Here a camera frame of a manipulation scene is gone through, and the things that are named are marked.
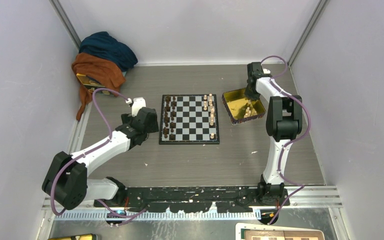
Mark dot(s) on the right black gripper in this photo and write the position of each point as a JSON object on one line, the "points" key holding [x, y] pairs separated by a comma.
{"points": [[249, 96]]}

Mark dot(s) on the dark wooden chess pieces row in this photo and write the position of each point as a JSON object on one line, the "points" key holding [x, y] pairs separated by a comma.
{"points": [[169, 117]]}

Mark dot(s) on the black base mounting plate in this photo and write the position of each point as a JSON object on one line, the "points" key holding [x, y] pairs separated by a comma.
{"points": [[197, 199]]}

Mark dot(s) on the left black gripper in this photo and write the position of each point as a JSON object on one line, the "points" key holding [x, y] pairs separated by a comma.
{"points": [[128, 118]]}

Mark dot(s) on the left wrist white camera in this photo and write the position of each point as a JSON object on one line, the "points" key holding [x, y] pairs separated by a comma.
{"points": [[137, 104]]}

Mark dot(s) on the black and white chessboard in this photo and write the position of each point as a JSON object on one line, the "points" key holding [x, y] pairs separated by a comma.
{"points": [[192, 123]]}

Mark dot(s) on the yellow patterned box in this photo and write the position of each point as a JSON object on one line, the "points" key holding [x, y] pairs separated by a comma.
{"points": [[89, 83]]}

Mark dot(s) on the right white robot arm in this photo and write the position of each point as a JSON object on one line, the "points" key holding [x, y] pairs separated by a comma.
{"points": [[284, 122]]}

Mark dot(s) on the gold tin lid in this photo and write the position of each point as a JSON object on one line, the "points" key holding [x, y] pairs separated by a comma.
{"points": [[89, 236]]}

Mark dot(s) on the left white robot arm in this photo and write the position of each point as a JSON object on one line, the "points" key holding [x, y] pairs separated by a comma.
{"points": [[67, 180]]}

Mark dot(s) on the wooden board corner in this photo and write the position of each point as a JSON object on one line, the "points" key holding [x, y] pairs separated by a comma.
{"points": [[245, 231]]}

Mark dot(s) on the gold tin box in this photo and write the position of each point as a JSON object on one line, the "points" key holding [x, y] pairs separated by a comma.
{"points": [[241, 109]]}

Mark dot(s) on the orange cloth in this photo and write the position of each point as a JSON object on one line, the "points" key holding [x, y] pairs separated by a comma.
{"points": [[106, 72]]}

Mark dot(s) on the dark blue cloth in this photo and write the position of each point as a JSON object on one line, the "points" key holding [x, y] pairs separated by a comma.
{"points": [[103, 45]]}

